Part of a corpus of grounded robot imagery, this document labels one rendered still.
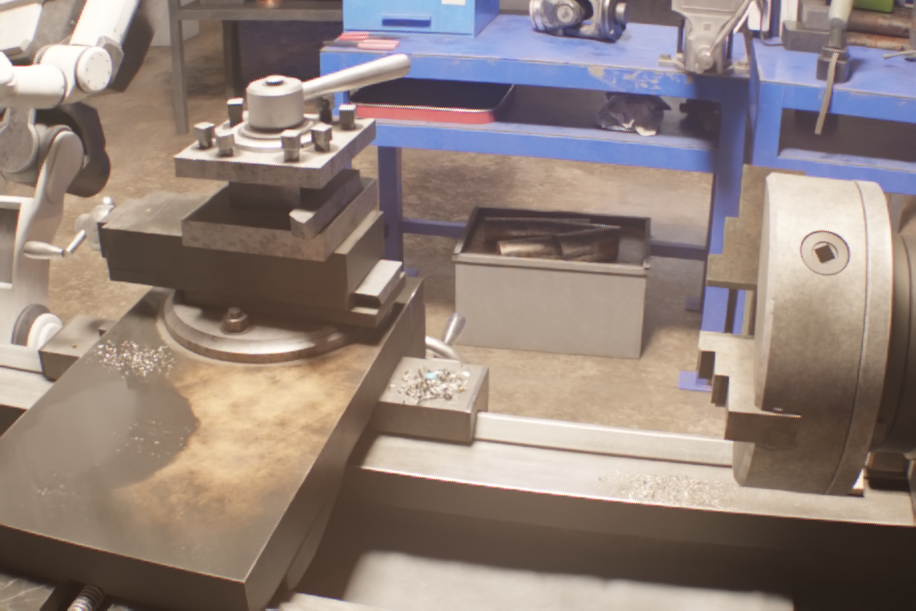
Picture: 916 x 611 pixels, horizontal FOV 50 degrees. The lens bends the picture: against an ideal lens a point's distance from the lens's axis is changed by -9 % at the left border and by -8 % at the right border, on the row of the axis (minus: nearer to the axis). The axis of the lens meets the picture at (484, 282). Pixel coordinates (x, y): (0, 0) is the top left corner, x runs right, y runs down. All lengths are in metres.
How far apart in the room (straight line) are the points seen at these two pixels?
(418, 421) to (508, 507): 0.14
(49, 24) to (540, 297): 1.59
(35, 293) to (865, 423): 1.56
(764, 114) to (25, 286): 1.70
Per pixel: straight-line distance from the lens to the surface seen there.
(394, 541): 1.18
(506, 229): 3.06
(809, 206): 0.78
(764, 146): 2.61
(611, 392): 2.84
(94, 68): 1.79
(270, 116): 1.10
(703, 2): 2.37
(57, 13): 1.97
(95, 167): 2.12
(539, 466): 1.11
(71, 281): 3.66
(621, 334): 2.96
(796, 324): 0.73
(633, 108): 2.68
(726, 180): 2.64
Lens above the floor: 1.48
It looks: 26 degrees down
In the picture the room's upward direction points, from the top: 1 degrees clockwise
